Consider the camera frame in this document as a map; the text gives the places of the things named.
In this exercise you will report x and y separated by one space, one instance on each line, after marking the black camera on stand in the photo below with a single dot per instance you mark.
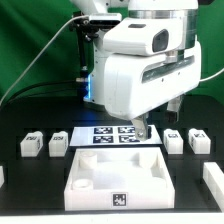
86 28

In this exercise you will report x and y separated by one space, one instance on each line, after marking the white obstacle piece left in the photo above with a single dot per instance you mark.
1 176

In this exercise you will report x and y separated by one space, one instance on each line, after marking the marker tag sheet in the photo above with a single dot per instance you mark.
110 135

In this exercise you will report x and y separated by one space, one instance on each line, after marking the white obstacle wall right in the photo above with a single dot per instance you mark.
214 179

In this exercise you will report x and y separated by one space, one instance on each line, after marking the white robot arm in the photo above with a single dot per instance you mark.
186 10

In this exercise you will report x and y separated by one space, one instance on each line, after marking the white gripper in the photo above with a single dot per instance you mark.
134 85

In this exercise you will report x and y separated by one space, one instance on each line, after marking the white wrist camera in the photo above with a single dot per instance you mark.
144 37

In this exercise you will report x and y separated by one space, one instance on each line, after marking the white square tabletop part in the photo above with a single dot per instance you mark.
118 179

